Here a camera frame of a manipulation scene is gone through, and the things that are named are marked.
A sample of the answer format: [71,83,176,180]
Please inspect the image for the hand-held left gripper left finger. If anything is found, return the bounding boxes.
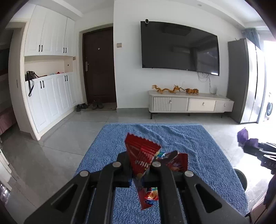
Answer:
[24,151,132,224]

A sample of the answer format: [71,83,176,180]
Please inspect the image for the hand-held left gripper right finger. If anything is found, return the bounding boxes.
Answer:
[143,161,249,224]

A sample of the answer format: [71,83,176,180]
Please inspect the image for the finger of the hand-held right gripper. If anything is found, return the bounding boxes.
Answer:
[243,142,276,156]

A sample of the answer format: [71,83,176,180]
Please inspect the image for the purple snack wrapper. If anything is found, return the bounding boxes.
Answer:
[237,128,258,149]

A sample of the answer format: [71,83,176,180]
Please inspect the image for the dark red chip packet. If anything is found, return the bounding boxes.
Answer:
[135,150,189,211]

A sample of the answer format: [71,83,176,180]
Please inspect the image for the red striped snack wrapper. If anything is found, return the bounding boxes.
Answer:
[125,133,161,180]

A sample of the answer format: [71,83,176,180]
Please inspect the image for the round grey waste bin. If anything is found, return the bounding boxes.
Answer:
[234,169,248,191]

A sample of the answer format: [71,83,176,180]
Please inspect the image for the person's right forearm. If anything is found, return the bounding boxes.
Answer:
[263,174,276,208]

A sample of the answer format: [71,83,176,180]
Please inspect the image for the blue towel mat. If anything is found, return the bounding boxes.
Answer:
[74,123,248,224]

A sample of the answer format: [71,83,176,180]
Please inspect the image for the white washing machine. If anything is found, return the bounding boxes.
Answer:
[264,93,275,121]

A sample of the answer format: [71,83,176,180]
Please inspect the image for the grey doormat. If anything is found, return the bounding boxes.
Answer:
[84,103,117,111]

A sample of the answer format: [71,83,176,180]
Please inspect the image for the grey refrigerator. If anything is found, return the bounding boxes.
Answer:
[228,38,267,124]

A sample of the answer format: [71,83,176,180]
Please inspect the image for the white television cabinet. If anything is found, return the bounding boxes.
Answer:
[148,90,235,119]

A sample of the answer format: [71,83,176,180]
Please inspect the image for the golden dragon ornament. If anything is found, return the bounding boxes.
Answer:
[169,85,186,95]
[151,85,171,95]

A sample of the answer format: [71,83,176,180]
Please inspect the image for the dark brown door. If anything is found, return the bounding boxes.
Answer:
[82,27,117,105]

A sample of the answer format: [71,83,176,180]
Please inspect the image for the blue curtain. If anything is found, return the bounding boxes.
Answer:
[242,28,261,49]

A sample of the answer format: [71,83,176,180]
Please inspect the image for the dark handbag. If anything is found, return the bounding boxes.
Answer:
[25,71,40,97]

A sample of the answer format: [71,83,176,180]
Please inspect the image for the hanging television cables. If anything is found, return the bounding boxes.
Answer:
[197,72,211,94]

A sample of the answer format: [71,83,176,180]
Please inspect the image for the black wall television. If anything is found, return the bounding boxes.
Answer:
[141,21,220,76]

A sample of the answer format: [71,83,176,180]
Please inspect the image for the white wall cabinet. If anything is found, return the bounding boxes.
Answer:
[20,4,85,141]

